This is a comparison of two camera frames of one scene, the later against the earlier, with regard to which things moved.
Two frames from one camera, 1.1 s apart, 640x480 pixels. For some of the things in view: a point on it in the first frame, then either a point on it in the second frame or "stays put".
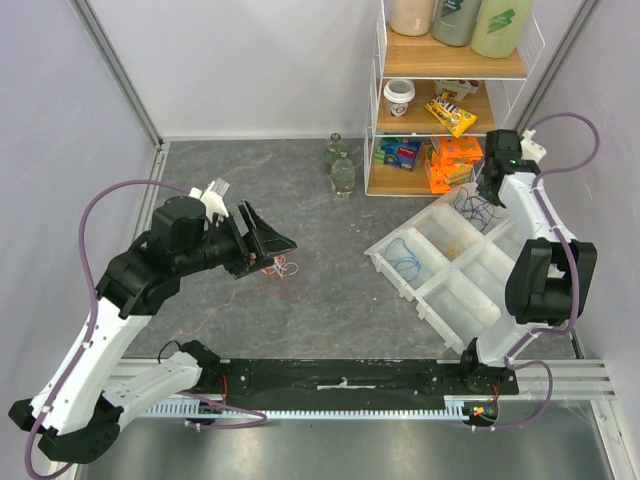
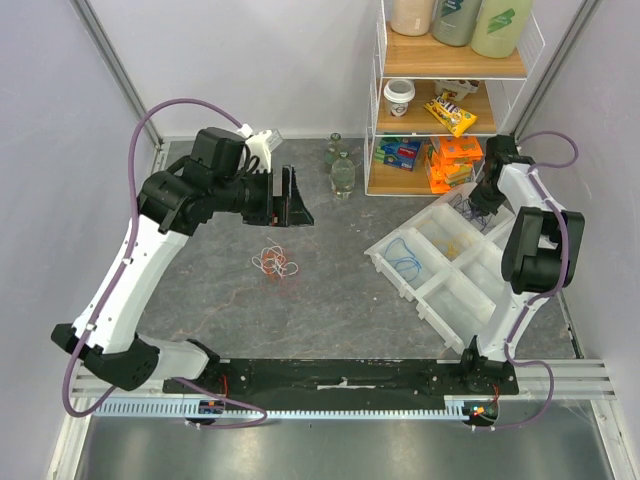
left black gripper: [268, 240] -> [289, 209]
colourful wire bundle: [281, 267] stays put
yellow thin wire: [454, 243] stays put
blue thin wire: [397, 252] stays put
